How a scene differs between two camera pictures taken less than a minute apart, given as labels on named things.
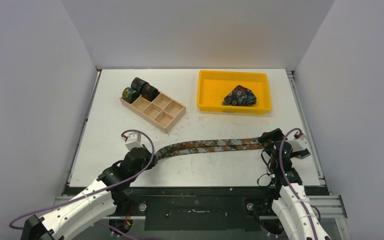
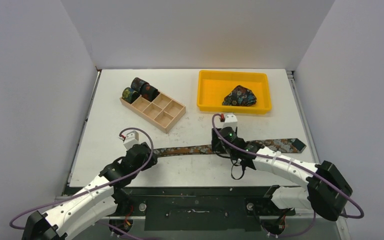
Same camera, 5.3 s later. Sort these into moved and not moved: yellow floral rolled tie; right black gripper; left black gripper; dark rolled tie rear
Moved: right black gripper
Not moved: dark rolled tie rear; yellow floral rolled tie; left black gripper
